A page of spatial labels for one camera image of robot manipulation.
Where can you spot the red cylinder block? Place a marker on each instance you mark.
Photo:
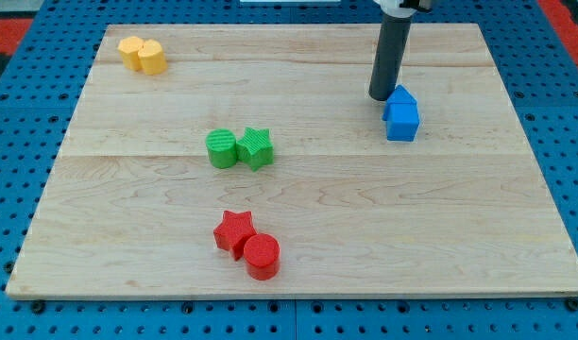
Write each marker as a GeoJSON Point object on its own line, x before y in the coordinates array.
{"type": "Point", "coordinates": [262, 256]}

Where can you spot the blue triangle block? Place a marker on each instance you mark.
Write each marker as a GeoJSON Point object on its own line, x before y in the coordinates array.
{"type": "Point", "coordinates": [400, 96]}

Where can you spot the yellow heart block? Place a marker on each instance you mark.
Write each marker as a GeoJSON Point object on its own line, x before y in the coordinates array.
{"type": "Point", "coordinates": [152, 58]}

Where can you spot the green star block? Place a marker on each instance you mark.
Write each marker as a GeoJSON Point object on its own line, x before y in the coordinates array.
{"type": "Point", "coordinates": [255, 148]}

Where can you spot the red star block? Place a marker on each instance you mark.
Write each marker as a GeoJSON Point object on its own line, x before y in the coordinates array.
{"type": "Point", "coordinates": [233, 232]}

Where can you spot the blue cube block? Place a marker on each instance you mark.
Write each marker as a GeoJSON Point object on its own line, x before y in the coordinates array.
{"type": "Point", "coordinates": [402, 122]}

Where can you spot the wooden board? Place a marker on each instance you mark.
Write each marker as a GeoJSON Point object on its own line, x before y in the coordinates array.
{"type": "Point", "coordinates": [130, 206]}

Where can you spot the yellow hexagon block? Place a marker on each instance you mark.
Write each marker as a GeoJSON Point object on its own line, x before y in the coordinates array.
{"type": "Point", "coordinates": [128, 49]}

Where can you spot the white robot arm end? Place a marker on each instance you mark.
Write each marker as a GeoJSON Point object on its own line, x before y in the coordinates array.
{"type": "Point", "coordinates": [404, 8]}

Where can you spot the green cylinder block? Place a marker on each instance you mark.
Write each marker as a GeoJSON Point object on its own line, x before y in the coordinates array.
{"type": "Point", "coordinates": [221, 146]}

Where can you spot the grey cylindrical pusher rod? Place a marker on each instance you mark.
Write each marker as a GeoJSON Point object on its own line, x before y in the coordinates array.
{"type": "Point", "coordinates": [392, 40]}

